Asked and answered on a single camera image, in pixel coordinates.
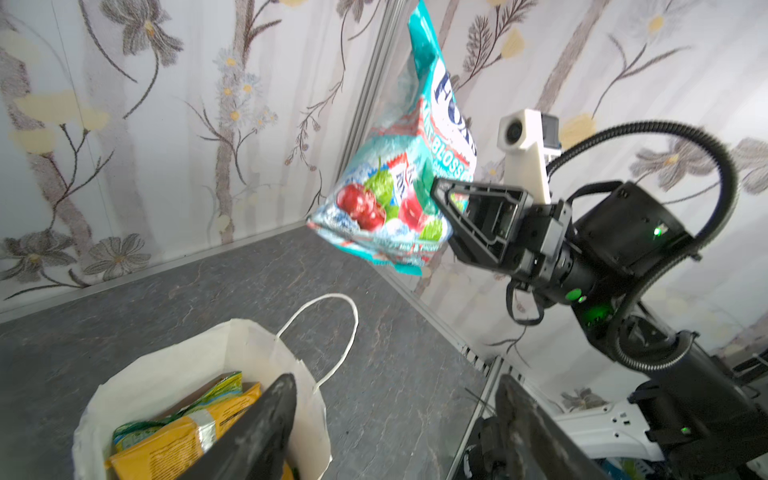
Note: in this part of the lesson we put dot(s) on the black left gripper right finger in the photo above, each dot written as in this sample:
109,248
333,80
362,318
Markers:
534,446

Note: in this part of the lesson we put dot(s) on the yellow chips snack bag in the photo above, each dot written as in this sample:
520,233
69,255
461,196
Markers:
168,453

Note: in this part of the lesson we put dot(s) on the cartoon animal paper bag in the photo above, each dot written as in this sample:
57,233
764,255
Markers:
155,382

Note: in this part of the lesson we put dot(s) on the green yellow snack bag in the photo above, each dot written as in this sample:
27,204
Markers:
223,387

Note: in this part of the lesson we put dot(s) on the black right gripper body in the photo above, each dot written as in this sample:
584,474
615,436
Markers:
534,251

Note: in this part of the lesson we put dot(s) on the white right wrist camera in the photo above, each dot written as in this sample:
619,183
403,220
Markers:
530,140

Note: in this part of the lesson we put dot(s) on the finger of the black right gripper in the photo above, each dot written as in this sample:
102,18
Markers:
442,188
487,228

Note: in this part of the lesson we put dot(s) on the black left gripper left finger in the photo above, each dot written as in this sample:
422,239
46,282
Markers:
255,447

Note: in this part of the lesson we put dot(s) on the teal candy snack bag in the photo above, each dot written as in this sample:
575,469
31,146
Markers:
408,180

